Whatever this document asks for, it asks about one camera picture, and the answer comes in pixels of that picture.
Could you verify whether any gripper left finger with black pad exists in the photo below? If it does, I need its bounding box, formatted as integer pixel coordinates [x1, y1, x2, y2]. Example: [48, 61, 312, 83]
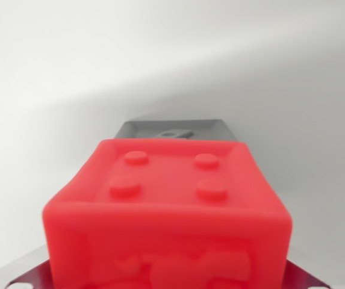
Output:
[0, 245, 54, 289]

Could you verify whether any grey embossed cube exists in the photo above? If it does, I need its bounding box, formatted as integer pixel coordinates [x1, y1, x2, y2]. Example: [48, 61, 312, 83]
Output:
[113, 118, 240, 143]

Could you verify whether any red embossed cube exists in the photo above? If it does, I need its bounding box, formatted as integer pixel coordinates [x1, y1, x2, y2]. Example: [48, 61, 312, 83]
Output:
[42, 138, 294, 289]

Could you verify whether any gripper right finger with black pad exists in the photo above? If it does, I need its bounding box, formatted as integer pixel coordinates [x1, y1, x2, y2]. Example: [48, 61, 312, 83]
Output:
[284, 247, 345, 289]

